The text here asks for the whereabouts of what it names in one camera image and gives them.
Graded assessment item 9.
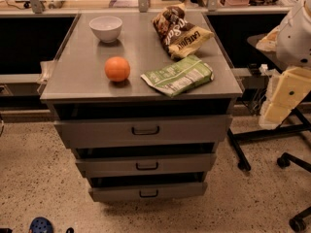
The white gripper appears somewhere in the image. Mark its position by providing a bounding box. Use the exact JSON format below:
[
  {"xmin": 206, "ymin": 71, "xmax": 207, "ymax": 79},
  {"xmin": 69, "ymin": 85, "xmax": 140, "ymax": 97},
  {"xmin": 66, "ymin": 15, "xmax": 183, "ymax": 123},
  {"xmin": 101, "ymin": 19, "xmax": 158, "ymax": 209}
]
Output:
[{"xmin": 256, "ymin": 26, "xmax": 311, "ymax": 129}]

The grey drawer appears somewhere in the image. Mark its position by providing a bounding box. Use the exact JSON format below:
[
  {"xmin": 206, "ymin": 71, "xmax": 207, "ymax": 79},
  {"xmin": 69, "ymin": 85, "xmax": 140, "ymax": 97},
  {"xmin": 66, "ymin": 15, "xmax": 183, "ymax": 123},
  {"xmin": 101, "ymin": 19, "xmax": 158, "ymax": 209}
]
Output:
[
  {"xmin": 72, "ymin": 143, "xmax": 218, "ymax": 178},
  {"xmin": 54, "ymin": 115, "xmax": 232, "ymax": 149},
  {"xmin": 89, "ymin": 172, "xmax": 207, "ymax": 202}
]

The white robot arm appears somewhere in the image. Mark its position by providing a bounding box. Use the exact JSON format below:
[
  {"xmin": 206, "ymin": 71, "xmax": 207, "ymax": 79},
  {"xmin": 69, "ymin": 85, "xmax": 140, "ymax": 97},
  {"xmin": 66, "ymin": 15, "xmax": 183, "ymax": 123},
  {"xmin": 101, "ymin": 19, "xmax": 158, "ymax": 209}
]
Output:
[{"xmin": 256, "ymin": 0, "xmax": 311, "ymax": 130}]

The grey metal drawer cabinet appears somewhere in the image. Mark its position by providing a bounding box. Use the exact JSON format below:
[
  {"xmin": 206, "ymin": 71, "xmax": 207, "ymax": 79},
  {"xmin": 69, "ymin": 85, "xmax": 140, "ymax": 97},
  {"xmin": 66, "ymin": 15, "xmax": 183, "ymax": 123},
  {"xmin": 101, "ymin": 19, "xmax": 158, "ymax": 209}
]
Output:
[{"xmin": 39, "ymin": 11, "xmax": 244, "ymax": 203}]

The grey top drawer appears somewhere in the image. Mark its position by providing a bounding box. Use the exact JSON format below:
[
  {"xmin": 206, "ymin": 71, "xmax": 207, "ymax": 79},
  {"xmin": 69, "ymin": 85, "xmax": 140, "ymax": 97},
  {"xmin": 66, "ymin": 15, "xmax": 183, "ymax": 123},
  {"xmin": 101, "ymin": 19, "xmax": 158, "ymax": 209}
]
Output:
[{"xmin": 54, "ymin": 115, "xmax": 232, "ymax": 149}]

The grey bottom drawer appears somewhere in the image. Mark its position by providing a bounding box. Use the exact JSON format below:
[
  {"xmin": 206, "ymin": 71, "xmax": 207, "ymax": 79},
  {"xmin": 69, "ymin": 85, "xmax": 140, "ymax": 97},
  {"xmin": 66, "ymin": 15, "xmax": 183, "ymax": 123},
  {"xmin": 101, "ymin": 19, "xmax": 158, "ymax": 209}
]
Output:
[{"xmin": 89, "ymin": 172, "xmax": 207, "ymax": 202}]

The black side table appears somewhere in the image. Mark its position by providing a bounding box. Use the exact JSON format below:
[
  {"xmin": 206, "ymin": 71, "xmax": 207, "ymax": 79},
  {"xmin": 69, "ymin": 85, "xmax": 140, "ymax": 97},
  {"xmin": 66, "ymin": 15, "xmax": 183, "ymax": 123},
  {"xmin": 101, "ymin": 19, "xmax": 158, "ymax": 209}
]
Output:
[{"xmin": 226, "ymin": 32, "xmax": 311, "ymax": 173}]

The green snack bag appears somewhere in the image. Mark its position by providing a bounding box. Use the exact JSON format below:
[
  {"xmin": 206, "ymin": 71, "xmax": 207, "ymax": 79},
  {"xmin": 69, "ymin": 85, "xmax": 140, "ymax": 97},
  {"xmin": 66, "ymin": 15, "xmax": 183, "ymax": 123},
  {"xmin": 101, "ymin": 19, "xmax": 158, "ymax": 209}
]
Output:
[{"xmin": 141, "ymin": 55, "xmax": 214, "ymax": 97}]

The brown yellow chip bag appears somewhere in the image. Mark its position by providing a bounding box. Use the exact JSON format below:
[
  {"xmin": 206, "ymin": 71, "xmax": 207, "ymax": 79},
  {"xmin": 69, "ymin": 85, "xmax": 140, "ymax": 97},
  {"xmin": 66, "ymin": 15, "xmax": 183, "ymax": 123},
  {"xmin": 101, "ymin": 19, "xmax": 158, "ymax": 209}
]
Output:
[{"xmin": 152, "ymin": 3, "xmax": 214, "ymax": 59}]

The black office chair base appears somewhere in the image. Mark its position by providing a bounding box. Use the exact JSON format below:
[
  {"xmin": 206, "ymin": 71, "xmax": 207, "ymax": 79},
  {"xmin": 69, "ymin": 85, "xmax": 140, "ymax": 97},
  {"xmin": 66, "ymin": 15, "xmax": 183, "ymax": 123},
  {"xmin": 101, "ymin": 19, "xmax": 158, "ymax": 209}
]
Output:
[{"xmin": 276, "ymin": 151, "xmax": 311, "ymax": 233}]

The orange ball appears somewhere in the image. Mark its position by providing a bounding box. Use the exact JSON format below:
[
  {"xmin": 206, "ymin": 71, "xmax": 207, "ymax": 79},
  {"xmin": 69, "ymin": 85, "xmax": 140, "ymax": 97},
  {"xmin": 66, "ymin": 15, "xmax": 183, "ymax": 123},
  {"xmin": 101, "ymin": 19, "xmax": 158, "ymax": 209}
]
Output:
[{"xmin": 104, "ymin": 56, "xmax": 130, "ymax": 83}]

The white bowl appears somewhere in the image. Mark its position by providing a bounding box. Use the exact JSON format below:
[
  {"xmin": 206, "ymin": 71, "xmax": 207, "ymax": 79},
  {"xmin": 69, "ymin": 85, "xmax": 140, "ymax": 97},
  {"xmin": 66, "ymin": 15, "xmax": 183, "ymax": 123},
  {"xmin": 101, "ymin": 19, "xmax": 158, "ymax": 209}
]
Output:
[{"xmin": 89, "ymin": 16, "xmax": 122, "ymax": 43}]

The blue perforated shoe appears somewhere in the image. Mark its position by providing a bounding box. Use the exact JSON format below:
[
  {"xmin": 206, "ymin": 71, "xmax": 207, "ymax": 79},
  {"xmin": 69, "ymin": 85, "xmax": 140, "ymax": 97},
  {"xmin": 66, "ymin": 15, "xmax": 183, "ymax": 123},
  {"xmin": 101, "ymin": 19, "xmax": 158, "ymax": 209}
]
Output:
[{"xmin": 28, "ymin": 216, "xmax": 53, "ymax": 233}]

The white power adapter with cables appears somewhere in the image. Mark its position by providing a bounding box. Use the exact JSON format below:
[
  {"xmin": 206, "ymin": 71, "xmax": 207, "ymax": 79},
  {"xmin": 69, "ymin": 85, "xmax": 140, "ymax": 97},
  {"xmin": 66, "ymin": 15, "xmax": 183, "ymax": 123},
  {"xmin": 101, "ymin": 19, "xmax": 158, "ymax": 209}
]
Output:
[{"xmin": 249, "ymin": 63, "xmax": 273, "ymax": 115}]

